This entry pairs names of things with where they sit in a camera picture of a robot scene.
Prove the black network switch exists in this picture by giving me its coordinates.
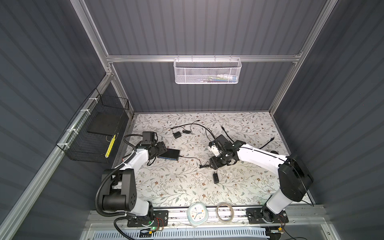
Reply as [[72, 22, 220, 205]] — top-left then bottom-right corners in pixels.
[[159, 149, 181, 161]]

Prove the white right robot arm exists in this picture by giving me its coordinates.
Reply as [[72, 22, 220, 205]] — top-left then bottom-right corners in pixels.
[[209, 135, 314, 223]]

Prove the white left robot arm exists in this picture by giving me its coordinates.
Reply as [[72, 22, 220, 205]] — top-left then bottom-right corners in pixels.
[[95, 132, 168, 226]]

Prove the black foam pad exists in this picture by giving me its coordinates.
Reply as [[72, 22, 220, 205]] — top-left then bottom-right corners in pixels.
[[87, 113, 120, 137]]

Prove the white analog clock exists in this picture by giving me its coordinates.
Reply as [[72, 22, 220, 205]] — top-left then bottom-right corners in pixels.
[[187, 202, 209, 227]]

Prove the black power adapter with cord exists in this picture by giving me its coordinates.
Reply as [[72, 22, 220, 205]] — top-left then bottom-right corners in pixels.
[[168, 120, 200, 139]]

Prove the clear tape ring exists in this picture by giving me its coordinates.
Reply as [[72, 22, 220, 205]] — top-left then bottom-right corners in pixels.
[[215, 202, 235, 223]]

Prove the black wire wall basket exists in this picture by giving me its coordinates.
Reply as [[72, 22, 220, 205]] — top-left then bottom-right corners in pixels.
[[57, 90, 130, 164]]

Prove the white wire mesh basket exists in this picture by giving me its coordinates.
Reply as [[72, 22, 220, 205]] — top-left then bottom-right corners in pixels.
[[173, 58, 242, 85]]

